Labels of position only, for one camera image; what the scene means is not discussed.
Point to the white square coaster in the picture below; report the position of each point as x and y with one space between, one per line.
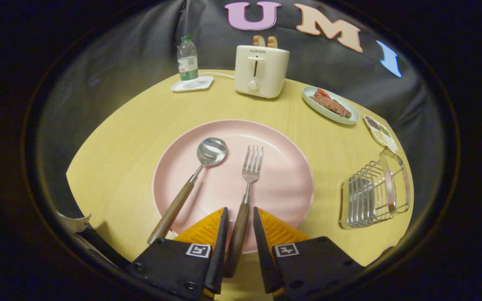
201 83

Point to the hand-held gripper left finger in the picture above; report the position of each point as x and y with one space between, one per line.
221 251

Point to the clear plastic water bottle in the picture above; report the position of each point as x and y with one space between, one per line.
188 62

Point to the pale green plate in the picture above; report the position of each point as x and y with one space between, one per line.
314 106

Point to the toast bread slice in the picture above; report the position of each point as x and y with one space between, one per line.
259 41
272 42

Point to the brown meat slices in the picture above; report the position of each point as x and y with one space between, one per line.
333 105

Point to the metal cutlery rack tray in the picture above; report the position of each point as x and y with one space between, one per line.
370 196

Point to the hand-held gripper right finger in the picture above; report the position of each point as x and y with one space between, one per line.
262 251

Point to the white divided dish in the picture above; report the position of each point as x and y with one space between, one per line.
381 133

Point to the orange carrot slice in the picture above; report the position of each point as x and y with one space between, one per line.
323 92

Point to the black backdrop cloth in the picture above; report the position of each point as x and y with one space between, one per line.
119 62

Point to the cream toaster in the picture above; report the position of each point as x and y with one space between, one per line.
266 71

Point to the pink plate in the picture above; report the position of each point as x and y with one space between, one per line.
283 175

